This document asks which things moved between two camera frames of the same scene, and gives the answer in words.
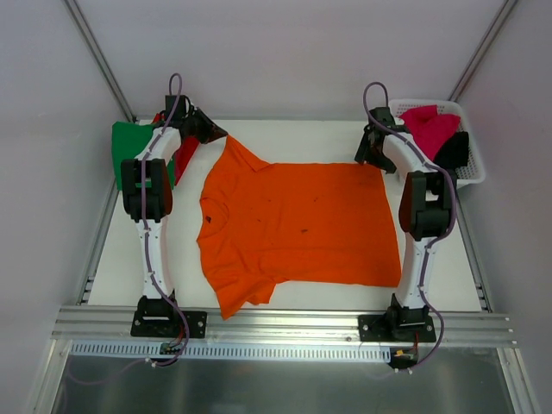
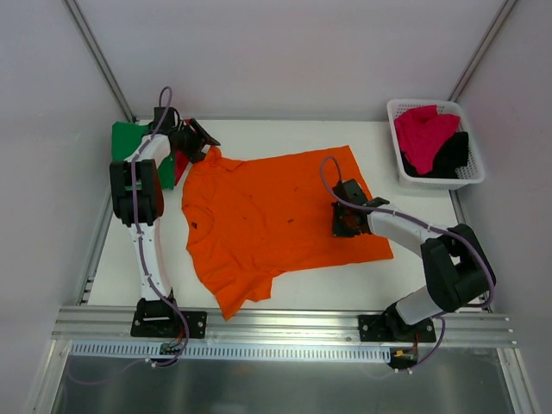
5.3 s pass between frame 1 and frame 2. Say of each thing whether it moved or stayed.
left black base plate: stayed
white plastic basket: stayed
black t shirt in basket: stayed
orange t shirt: moved
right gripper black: moved
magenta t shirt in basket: stayed
